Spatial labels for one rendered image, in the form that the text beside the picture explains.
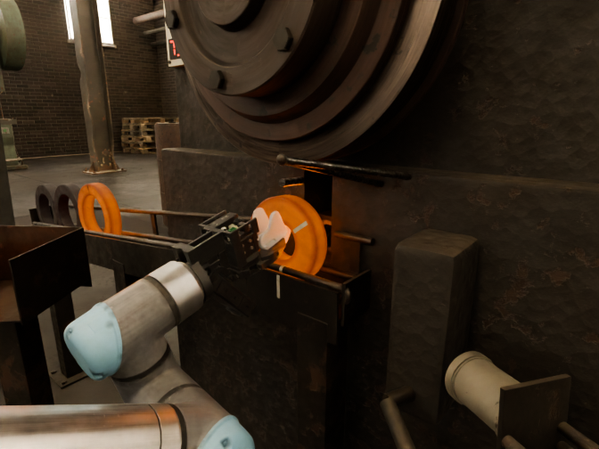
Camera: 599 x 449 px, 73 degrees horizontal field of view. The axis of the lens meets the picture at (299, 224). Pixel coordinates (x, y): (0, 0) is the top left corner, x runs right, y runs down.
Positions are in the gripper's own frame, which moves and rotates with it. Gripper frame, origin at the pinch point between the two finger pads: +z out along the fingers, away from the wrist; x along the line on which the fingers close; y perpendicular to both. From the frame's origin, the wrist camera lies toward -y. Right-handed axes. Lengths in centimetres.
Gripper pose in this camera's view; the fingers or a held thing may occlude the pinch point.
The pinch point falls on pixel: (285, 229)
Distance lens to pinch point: 68.5
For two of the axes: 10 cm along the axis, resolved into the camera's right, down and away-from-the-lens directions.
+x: -7.7, -1.7, 6.1
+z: 6.2, -4.4, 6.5
